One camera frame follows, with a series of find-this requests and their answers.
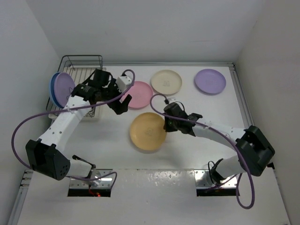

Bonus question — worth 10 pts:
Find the orange plate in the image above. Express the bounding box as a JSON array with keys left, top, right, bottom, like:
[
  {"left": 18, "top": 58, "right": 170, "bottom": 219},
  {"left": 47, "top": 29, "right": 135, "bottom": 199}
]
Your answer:
[{"left": 129, "top": 112, "right": 167, "bottom": 151}]

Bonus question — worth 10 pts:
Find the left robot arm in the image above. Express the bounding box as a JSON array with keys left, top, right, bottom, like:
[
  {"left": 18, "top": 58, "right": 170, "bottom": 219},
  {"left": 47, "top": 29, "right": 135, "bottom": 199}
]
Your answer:
[{"left": 25, "top": 69, "right": 135, "bottom": 180}]

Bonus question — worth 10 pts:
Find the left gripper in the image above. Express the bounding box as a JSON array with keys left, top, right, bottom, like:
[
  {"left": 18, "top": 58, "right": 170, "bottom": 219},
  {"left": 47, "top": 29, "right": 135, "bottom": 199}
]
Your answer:
[{"left": 99, "top": 78, "right": 131, "bottom": 114}]

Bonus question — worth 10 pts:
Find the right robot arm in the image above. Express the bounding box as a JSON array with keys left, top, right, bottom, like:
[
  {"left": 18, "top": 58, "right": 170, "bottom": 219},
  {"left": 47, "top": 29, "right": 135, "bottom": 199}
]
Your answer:
[{"left": 164, "top": 102, "right": 275, "bottom": 184}]

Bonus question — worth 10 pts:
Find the lilac plate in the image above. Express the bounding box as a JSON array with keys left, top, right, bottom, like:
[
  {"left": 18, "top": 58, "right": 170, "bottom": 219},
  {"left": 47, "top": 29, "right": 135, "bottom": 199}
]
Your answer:
[
  {"left": 53, "top": 72, "right": 75, "bottom": 108},
  {"left": 194, "top": 69, "right": 226, "bottom": 95}
]

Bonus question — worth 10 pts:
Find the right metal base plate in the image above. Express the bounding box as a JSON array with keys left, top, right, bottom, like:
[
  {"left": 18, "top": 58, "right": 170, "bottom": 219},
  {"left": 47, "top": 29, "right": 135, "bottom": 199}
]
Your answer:
[{"left": 194, "top": 169, "right": 237, "bottom": 189}]

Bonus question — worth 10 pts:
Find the metal base plate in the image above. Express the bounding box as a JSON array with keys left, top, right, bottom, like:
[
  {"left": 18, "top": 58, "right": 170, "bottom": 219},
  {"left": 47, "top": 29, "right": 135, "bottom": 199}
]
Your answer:
[
  {"left": 69, "top": 169, "right": 115, "bottom": 189},
  {"left": 194, "top": 169, "right": 237, "bottom": 189}
]

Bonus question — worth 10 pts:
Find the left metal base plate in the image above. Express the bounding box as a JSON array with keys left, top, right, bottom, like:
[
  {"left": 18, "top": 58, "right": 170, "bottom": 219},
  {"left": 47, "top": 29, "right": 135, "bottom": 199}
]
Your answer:
[{"left": 69, "top": 169, "right": 115, "bottom": 189}]

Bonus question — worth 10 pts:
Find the beige drip tray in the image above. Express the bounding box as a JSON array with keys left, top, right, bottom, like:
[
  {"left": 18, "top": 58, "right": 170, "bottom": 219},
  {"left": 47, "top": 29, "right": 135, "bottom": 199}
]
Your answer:
[{"left": 61, "top": 65, "right": 101, "bottom": 121}]

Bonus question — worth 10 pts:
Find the pink plate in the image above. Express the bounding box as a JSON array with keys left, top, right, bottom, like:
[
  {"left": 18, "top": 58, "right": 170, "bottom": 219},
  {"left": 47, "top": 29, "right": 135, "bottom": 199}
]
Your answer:
[{"left": 121, "top": 81, "right": 153, "bottom": 109}]

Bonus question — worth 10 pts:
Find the cream plate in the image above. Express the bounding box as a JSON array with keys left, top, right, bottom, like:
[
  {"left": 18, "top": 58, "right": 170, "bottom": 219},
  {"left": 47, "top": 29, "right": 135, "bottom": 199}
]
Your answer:
[{"left": 151, "top": 70, "right": 182, "bottom": 95}]

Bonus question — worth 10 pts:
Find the wire dish rack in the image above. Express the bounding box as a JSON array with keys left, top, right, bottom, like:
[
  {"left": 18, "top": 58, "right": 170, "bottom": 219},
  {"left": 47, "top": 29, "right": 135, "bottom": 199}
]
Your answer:
[{"left": 46, "top": 55, "right": 106, "bottom": 121}]

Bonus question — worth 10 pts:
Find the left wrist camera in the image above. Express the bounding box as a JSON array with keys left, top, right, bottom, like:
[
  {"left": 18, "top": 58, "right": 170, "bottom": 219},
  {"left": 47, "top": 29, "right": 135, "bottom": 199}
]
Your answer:
[{"left": 116, "top": 75, "right": 132, "bottom": 93}]

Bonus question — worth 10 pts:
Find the blue plate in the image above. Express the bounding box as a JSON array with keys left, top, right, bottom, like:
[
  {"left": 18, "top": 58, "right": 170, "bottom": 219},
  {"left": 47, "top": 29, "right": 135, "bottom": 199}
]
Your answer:
[{"left": 49, "top": 72, "right": 60, "bottom": 108}]

